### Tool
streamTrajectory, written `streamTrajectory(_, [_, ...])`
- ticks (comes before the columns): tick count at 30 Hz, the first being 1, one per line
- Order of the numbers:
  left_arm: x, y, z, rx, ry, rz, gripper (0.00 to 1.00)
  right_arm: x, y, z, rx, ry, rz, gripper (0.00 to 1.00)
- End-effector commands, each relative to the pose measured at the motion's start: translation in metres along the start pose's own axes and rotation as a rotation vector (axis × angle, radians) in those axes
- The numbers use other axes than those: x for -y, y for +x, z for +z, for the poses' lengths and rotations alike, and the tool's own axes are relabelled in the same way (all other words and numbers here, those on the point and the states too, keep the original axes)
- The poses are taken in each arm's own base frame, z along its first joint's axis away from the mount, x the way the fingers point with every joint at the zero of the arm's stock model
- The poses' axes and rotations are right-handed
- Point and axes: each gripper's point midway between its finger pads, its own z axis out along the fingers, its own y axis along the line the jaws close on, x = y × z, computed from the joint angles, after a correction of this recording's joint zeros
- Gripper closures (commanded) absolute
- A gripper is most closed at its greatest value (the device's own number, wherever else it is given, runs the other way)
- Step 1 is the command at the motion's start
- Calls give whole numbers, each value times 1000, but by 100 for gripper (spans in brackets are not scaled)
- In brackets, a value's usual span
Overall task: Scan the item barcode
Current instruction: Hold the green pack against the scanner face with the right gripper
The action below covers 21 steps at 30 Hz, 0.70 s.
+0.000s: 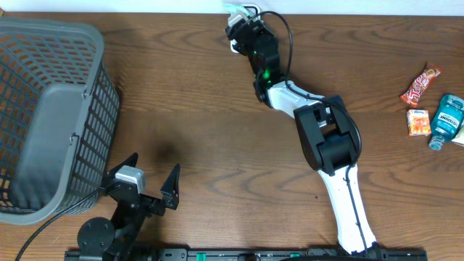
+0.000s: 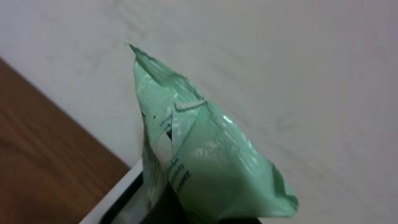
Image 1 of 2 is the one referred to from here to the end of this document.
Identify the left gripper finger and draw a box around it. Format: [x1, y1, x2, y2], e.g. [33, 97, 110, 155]
[160, 164, 181, 210]
[107, 152, 138, 178]

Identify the light blue tissue pack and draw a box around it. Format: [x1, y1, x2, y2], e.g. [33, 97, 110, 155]
[223, 3, 250, 15]

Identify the red chocolate bar wrapper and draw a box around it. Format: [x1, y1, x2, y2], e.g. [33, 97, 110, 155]
[399, 62, 442, 108]

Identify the small orange snack box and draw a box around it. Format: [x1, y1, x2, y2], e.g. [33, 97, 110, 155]
[407, 109, 431, 136]

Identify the blue mouthwash bottle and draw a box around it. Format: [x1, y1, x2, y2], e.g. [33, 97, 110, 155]
[428, 94, 463, 151]

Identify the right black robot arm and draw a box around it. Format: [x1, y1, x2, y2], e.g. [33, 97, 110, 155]
[225, 11, 376, 255]

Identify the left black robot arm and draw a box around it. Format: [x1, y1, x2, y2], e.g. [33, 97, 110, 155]
[65, 153, 181, 260]

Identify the grey plastic shopping basket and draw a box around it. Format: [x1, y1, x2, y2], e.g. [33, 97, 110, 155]
[1, 17, 120, 225]

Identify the left black cable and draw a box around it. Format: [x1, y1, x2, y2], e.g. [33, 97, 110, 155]
[14, 186, 106, 261]

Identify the black cable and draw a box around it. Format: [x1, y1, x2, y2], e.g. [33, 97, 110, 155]
[14, 186, 106, 261]
[239, 6, 369, 254]

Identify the right black cable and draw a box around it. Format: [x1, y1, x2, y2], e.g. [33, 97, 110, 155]
[239, 6, 369, 254]

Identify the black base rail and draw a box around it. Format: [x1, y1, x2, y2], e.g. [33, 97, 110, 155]
[64, 246, 429, 261]

